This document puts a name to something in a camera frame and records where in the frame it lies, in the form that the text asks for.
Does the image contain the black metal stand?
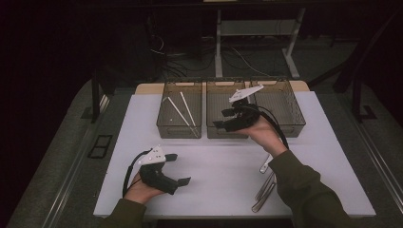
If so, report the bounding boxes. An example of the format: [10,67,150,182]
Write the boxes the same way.
[352,77,378,124]
[89,67,110,124]

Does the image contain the aluminium rail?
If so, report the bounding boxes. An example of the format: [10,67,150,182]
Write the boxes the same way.
[345,107,403,207]
[41,94,110,228]

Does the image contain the white floor cable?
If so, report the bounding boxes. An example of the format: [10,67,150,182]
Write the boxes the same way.
[231,47,270,78]

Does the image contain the black slanted stand leg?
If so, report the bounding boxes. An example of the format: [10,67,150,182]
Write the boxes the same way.
[332,9,403,94]

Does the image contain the white chopstick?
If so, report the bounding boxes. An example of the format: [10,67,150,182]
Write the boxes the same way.
[165,96,200,139]
[179,91,202,138]

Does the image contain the person's right hand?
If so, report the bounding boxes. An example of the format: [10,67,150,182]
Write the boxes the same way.
[241,115,288,159]

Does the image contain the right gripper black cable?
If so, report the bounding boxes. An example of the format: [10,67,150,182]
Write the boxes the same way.
[250,104,290,150]

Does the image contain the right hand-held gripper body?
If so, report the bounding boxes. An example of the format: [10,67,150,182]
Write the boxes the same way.
[222,85,264,133]

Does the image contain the light wooden board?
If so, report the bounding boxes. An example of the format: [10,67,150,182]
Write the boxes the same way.
[135,80,311,95]

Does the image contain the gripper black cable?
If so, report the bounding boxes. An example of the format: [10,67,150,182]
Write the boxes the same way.
[250,104,290,150]
[122,148,153,198]

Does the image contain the white ceramic spoon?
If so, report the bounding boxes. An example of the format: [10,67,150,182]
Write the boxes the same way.
[259,154,274,175]

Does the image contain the grey see-through plastic bin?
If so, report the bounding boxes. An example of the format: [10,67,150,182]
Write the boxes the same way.
[249,78,307,139]
[156,80,203,140]
[205,79,253,140]

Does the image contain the black floor cables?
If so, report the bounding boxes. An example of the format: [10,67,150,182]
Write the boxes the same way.
[148,31,217,79]

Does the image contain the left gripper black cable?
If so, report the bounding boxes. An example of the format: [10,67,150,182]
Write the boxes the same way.
[122,148,153,198]

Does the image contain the white metal desk frame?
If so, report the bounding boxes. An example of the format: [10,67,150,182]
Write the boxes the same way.
[214,8,307,80]

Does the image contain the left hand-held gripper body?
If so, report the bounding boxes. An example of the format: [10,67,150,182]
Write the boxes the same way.
[138,144,180,196]

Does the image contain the person's left hand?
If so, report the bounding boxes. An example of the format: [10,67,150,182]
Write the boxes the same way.
[123,170,165,205]

